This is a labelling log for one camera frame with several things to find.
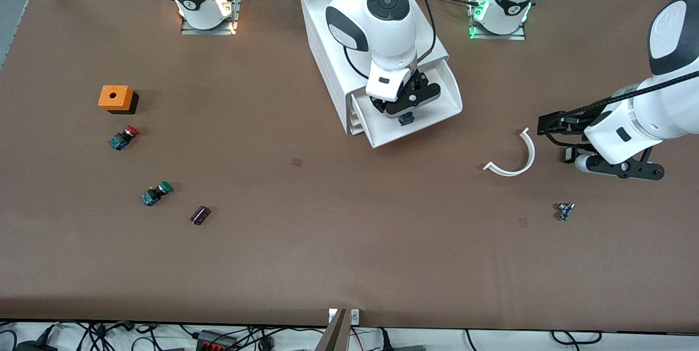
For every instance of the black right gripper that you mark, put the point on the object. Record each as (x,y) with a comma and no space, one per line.
(406,119)

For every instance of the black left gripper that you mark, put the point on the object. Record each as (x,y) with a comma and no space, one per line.
(568,122)

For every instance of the yellow push button switch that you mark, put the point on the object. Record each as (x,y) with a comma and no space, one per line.
(406,120)

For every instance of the white scuffed cabinet drawer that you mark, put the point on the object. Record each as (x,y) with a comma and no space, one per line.
(382,132)

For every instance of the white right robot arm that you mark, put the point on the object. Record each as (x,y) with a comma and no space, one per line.
(393,34)

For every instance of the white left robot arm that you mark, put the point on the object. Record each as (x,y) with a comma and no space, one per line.
(644,122)

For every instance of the white drawer cabinet shell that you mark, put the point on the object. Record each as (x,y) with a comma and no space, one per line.
(322,40)

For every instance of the white curved plastic strip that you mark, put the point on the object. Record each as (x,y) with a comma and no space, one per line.
(532,153)

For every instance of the small blue silver component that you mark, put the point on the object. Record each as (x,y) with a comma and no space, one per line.
(565,212)

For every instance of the purple cylindrical capacitor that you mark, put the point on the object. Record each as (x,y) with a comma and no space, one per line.
(200,215)

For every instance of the black power strip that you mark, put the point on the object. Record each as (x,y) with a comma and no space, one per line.
(215,341)

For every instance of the black floor plug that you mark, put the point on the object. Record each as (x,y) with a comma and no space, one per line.
(30,346)

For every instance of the small black switch block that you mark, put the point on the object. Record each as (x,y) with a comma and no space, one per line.
(571,153)

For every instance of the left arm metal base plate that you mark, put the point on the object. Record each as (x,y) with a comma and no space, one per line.
(513,36)

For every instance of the white table edge bracket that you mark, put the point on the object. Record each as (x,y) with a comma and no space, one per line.
(355,316)

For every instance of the grey camera stand bar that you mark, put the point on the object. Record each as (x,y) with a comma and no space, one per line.
(336,334)

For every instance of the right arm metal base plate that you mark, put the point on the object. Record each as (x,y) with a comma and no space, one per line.
(191,30)

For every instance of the green push button switch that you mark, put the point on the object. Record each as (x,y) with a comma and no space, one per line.
(153,195)

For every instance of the red push button switch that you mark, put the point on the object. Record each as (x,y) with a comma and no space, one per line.
(123,138)

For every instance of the orange button enclosure box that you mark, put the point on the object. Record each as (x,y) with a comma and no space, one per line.
(114,97)

